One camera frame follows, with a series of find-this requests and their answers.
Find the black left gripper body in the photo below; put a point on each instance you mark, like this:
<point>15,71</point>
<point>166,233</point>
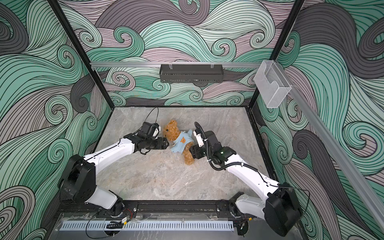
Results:
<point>155,144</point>

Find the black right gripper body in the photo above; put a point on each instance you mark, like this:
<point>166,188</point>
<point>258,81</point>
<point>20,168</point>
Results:
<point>202,151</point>

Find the brown teddy bear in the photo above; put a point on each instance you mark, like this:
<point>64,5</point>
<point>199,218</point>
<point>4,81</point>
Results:
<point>171,132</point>

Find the light blue bear hoodie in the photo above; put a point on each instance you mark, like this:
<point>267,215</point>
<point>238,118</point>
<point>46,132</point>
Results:
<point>181,142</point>

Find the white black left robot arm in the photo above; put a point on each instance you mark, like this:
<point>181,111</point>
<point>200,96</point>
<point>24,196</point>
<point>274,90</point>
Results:
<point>77,184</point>

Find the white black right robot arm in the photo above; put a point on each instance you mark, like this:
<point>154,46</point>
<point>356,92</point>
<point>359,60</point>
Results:
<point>267,190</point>

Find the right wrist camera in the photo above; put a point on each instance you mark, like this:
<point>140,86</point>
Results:
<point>200,139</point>

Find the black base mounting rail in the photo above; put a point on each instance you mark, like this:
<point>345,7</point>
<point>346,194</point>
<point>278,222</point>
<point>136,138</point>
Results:
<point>221,209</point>

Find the black perforated wall tray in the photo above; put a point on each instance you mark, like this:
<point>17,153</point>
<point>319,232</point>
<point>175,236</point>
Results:
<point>191,74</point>

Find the clear plastic wall holder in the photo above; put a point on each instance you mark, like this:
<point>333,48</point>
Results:
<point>272,83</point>

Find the aluminium back wall rail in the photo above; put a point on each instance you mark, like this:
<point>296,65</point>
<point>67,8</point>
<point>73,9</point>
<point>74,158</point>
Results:
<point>137,64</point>

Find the aluminium wall rail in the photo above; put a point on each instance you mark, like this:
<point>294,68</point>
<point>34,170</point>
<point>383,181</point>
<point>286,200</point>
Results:
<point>365,191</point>
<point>137,64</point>

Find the white slotted cable duct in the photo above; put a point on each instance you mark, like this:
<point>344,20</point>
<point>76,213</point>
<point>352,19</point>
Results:
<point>151,226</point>

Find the aluminium right wall rail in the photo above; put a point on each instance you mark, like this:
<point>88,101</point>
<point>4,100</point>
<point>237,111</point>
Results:
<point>365,191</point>

